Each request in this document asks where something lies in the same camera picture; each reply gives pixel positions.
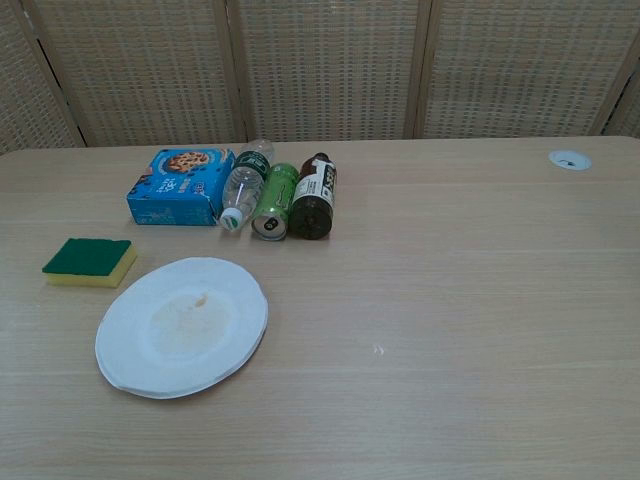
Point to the brown drink bottle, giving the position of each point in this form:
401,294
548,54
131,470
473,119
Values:
312,205

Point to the green drink can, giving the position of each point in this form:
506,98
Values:
277,197

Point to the woven bamboo folding screen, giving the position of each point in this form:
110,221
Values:
325,65

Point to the white round plate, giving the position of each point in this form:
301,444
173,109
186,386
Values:
185,340

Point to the blue cookie box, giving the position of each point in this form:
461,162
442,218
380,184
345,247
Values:
175,195

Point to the clear plastic water bottle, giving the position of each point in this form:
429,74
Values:
245,185

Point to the green and yellow sponge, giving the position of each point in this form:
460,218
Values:
87,255

